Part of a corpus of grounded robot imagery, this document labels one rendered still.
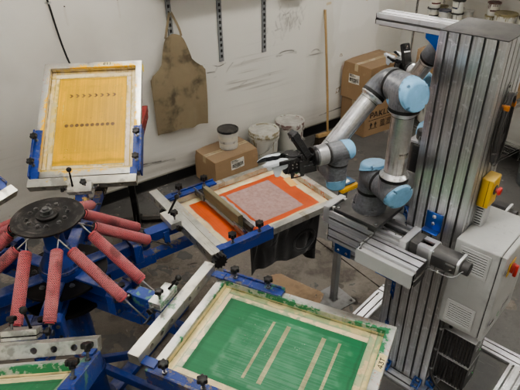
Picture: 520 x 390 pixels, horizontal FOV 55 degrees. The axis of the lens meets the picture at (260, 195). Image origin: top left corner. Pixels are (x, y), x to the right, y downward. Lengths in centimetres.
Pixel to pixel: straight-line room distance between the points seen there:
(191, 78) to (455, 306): 308
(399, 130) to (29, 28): 293
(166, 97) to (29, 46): 115
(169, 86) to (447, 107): 293
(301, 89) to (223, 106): 98
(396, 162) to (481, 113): 35
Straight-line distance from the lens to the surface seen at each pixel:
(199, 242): 242
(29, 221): 230
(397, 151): 198
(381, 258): 216
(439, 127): 212
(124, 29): 434
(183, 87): 461
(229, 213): 261
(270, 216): 272
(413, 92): 186
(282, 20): 512
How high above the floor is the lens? 251
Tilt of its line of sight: 32 degrees down
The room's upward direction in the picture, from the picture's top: 1 degrees counter-clockwise
